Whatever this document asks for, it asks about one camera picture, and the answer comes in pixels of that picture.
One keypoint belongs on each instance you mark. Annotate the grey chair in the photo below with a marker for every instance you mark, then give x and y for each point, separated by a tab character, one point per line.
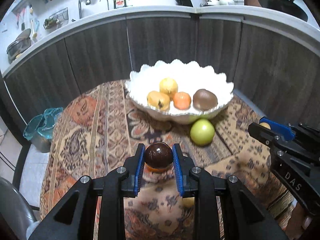
16	214

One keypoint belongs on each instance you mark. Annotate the patterned woven tablecloth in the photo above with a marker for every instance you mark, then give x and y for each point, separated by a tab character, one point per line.
98	130

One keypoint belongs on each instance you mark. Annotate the small orange mandarin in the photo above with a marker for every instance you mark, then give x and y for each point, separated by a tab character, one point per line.
158	170

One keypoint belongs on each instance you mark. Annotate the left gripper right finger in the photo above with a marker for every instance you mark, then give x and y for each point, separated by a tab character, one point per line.
224	208

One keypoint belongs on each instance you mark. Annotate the dark passion fruit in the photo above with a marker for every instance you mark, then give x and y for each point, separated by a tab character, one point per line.
158	155

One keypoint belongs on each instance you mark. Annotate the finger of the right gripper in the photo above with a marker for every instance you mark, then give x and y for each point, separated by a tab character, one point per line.
280	129
275	141

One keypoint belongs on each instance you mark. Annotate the large orange mandarin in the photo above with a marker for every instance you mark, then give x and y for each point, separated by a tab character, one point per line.
182	101

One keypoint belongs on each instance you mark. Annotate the white scalloped fruit bowl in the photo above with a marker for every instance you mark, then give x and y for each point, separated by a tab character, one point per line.
190	77

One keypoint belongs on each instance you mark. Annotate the yellow mango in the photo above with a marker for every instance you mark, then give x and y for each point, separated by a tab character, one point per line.
158	100

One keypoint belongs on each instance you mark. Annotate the small yellow round fruit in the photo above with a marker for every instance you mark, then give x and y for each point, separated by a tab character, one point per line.
188	202
265	125

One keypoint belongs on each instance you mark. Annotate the yellow lemon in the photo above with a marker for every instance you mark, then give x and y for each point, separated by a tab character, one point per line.
169	87

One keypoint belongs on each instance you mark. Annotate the green dish soap bottle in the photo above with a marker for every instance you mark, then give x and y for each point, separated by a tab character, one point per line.
119	4

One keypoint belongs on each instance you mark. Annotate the stacked pots with lid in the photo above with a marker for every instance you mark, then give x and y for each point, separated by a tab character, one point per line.
22	43

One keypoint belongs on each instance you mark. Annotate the brown kiwi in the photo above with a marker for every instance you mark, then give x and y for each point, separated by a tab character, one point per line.
204	100

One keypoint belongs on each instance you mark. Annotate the green apple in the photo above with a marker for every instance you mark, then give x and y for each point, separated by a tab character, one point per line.
202	132

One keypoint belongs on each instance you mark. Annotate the black frying pan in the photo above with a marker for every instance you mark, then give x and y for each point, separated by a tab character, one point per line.
285	6

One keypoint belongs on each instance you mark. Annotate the wire sponge rack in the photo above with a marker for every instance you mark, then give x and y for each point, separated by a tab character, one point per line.
57	19

